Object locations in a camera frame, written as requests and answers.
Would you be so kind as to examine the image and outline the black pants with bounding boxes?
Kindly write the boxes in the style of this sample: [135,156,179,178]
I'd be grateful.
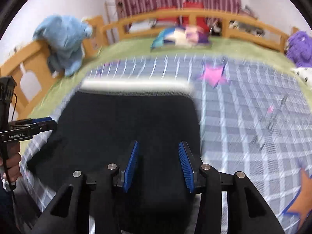
[27,78,200,233]

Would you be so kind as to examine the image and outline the wooden bed frame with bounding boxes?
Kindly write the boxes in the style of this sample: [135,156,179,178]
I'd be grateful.
[1,8,289,119]

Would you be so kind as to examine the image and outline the green fleece bed sheet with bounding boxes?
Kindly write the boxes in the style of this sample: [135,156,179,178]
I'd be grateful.
[19,35,312,152]

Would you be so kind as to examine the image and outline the white dotted pillow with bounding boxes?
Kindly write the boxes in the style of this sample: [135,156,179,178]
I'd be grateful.
[291,67,312,88]

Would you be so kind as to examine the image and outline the purple plush toy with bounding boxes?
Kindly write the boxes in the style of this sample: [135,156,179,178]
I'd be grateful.
[286,31,311,68]

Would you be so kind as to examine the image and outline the light blue fleece garment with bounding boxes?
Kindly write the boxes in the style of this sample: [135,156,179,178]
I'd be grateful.
[33,15,93,77]

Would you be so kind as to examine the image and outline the person left hand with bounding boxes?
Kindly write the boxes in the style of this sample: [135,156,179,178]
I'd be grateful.
[6,142,21,182]

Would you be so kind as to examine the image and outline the red chair right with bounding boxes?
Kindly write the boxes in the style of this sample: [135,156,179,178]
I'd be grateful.
[181,2,211,33]

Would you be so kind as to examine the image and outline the colourful geometric pillow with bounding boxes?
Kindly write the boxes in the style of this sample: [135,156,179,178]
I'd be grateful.
[150,25,210,50]

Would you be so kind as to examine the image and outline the grey checked quilt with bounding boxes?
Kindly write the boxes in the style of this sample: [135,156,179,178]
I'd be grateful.
[19,54,312,234]

